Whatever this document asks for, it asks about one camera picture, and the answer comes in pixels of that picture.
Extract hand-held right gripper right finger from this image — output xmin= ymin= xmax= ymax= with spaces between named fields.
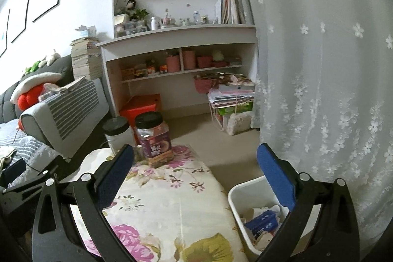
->
xmin=256 ymin=142 xmax=360 ymax=262

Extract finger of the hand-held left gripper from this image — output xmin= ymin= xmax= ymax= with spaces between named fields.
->
xmin=3 ymin=164 xmax=61 ymax=195

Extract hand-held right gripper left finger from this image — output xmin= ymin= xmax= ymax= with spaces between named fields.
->
xmin=31 ymin=142 xmax=136 ymax=262

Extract white plastic bin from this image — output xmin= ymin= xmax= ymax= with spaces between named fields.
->
xmin=228 ymin=175 xmax=296 ymax=255

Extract blue white drink carton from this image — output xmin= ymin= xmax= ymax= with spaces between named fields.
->
xmin=244 ymin=210 xmax=279 ymax=238

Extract clear jar with black lid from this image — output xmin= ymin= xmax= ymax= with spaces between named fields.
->
xmin=102 ymin=116 xmax=136 ymax=156

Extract striped quilted blanket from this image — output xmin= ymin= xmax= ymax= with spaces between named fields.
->
xmin=0 ymin=119 xmax=63 ymax=186

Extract purple label jar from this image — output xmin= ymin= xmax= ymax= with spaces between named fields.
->
xmin=134 ymin=111 xmax=174 ymax=169

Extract red cardboard box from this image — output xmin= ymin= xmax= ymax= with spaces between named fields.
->
xmin=120 ymin=94 xmax=163 ymax=128

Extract floral table cloth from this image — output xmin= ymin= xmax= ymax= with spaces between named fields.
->
xmin=69 ymin=144 xmax=250 ymax=262

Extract green box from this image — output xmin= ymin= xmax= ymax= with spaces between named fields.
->
xmin=215 ymin=102 xmax=254 ymax=116

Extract red plush toy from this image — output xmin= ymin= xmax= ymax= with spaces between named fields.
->
xmin=16 ymin=84 xmax=51 ymax=131

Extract stack of papers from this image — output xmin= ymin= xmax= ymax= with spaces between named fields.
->
xmin=208 ymin=72 xmax=256 ymax=109

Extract white pillow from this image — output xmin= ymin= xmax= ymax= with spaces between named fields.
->
xmin=10 ymin=72 xmax=62 ymax=104

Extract green plush toy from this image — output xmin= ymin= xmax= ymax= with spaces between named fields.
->
xmin=23 ymin=61 xmax=42 ymax=75

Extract stack of old books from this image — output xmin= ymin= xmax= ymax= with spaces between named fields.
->
xmin=70 ymin=38 xmax=104 ymax=82

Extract hanging pink basket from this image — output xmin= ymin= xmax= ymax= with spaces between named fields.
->
xmin=194 ymin=78 xmax=216 ymax=94

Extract grey sofa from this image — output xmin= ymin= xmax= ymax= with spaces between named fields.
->
xmin=0 ymin=55 xmax=110 ymax=183

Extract tall pink pot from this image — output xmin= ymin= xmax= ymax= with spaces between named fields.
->
xmin=166 ymin=55 xmax=180 ymax=72

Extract white lace curtain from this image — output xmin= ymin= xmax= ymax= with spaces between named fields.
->
xmin=218 ymin=0 xmax=393 ymax=250

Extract white plush toy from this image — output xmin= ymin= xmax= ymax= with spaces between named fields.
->
xmin=41 ymin=50 xmax=61 ymax=64

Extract pink cylinder container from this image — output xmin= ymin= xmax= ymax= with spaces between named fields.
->
xmin=183 ymin=50 xmax=196 ymax=70

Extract tissue box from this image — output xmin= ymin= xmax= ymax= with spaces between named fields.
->
xmin=75 ymin=25 xmax=98 ymax=39

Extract white bookshelf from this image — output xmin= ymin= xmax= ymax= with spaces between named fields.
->
xmin=96 ymin=0 xmax=258 ymax=117

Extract clear storage drawers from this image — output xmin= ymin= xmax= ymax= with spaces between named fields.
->
xmin=113 ymin=14 xmax=146 ymax=38

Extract small green plant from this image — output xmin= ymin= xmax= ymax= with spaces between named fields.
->
xmin=130 ymin=8 xmax=150 ymax=21

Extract leaning thin books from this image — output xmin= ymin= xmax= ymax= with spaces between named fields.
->
xmin=216 ymin=0 xmax=247 ymax=25

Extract black cable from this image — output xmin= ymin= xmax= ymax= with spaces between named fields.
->
xmin=12 ymin=130 xmax=42 ymax=172

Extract narrow white wall frame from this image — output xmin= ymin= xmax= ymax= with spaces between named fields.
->
xmin=0 ymin=9 xmax=10 ymax=58

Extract medium white wall frame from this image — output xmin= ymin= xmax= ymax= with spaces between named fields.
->
xmin=11 ymin=0 xmax=33 ymax=43

